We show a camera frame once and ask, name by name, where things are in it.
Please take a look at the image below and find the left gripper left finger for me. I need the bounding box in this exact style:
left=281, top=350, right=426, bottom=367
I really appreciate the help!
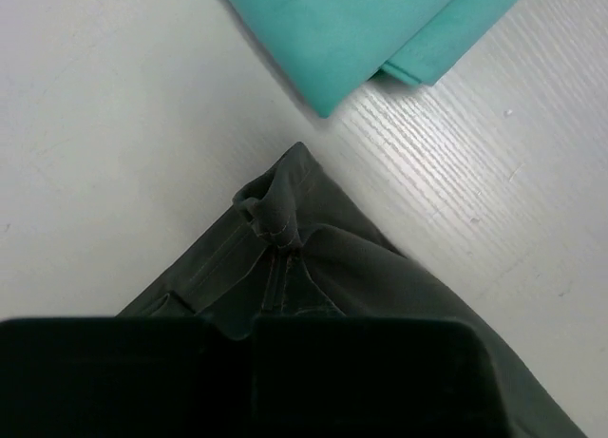
left=1, top=313, right=276, bottom=437

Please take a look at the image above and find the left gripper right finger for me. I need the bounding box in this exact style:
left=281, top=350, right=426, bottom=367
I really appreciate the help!
left=254, top=314, right=513, bottom=437

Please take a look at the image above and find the dark grey t-shirt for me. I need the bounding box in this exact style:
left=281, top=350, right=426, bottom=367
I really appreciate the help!
left=123, top=143, right=581, bottom=437

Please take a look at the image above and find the folded teal t-shirt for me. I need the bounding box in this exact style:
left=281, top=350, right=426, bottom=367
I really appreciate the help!
left=227, top=0, right=519, bottom=118

